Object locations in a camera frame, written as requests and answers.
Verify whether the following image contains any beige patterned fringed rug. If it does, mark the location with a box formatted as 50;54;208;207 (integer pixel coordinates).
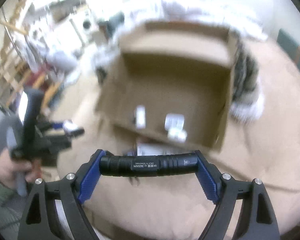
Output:
230;38;265;123

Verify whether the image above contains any printed paper sheet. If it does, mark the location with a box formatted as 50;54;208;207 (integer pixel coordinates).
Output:
122;142;184;156

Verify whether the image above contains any wooden chair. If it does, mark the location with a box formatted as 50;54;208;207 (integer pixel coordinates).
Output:
0;61;62;111

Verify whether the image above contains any teal sofa with orange stripe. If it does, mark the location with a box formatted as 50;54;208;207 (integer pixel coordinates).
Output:
277;29;300;71

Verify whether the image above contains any beige blanket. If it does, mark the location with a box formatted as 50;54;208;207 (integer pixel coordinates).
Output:
50;29;300;240

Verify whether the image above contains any white wall charger plug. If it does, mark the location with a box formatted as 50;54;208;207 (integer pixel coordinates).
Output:
164;113;185;131

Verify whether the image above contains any black flashlight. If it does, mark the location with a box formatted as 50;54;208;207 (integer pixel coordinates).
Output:
99;153;198;177

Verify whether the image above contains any white earbuds charging case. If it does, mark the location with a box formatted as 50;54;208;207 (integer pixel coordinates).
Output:
167;128;187;143

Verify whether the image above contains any white remote control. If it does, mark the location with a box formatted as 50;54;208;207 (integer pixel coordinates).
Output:
135;105;146;129

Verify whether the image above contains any brown cardboard box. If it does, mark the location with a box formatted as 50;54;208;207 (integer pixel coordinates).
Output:
96;21;237;152

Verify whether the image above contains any person's left hand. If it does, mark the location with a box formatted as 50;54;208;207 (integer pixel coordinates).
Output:
0;148;42;190

